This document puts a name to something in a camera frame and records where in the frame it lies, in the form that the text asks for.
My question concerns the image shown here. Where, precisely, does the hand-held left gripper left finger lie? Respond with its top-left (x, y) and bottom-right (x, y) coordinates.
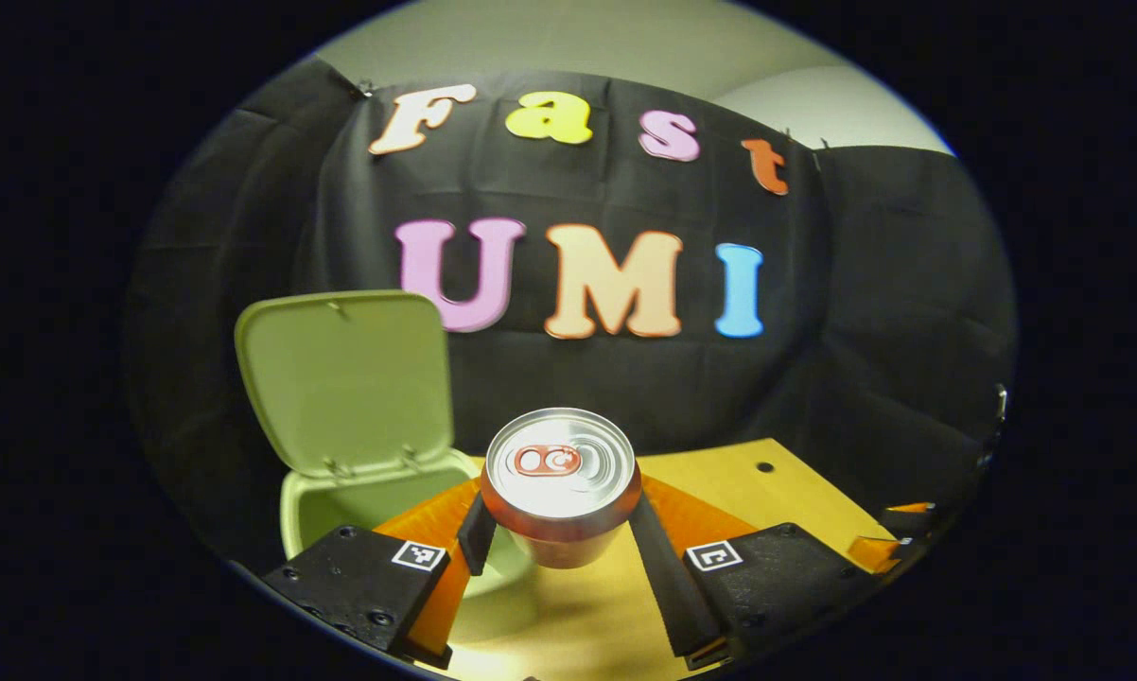
top-left (261, 478), bottom-right (499, 671)

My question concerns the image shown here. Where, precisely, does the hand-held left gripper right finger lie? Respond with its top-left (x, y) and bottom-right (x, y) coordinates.
top-left (628, 473), bottom-right (882, 672)

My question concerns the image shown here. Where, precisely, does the red pop can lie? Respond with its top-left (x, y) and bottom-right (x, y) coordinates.
top-left (480, 408), bottom-right (643, 570)

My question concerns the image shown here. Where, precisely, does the green desktop garbage bin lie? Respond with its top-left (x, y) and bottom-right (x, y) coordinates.
top-left (235, 289), bottom-right (541, 599)

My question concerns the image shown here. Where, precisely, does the wooden desktop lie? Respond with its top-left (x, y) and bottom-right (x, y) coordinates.
top-left (417, 437), bottom-right (896, 681)

